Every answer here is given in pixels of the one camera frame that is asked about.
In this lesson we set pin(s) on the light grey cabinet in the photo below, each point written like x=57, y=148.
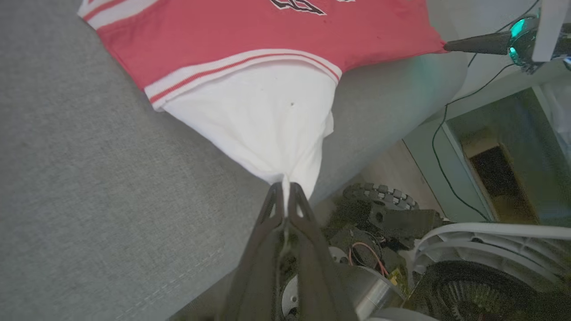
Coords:
x=513, y=133

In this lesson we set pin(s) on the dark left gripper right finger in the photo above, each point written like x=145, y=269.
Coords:
x=312, y=267

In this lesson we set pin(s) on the silver robot waist column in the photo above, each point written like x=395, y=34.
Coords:
x=374, y=290

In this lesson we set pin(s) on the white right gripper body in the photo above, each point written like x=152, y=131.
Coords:
x=548, y=31

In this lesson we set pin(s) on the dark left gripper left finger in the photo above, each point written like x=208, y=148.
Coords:
x=261, y=267

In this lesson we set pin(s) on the white robot base shell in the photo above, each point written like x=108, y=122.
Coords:
x=490, y=236

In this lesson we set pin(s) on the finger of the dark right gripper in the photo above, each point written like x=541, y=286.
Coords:
x=482, y=44

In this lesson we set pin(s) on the black omni wheel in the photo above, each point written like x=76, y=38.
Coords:
x=383, y=195

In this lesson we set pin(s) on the black robot base chassis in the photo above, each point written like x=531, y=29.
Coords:
x=401, y=220

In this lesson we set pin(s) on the grey and yellow sofa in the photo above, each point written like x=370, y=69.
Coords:
x=89, y=178

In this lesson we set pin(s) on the red jersey with white sleeves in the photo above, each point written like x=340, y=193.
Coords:
x=267, y=111

